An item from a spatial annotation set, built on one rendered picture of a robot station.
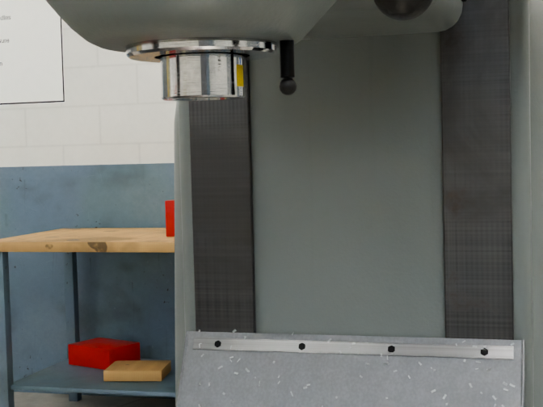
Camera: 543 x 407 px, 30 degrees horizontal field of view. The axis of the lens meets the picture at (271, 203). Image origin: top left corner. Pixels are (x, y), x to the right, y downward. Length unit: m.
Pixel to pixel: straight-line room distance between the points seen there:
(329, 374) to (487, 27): 0.34
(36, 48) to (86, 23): 4.93
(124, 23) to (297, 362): 0.50
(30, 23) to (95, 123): 0.64
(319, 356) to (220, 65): 0.44
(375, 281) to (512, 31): 0.26
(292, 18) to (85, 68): 4.80
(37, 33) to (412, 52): 4.61
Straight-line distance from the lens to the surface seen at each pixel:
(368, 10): 0.68
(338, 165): 0.94
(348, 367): 0.94
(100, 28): 0.53
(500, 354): 0.92
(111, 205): 5.25
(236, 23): 0.52
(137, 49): 0.56
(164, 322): 5.20
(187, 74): 0.56
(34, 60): 5.47
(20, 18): 5.52
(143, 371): 4.62
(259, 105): 0.96
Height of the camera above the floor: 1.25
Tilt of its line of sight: 3 degrees down
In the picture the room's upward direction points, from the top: 2 degrees counter-clockwise
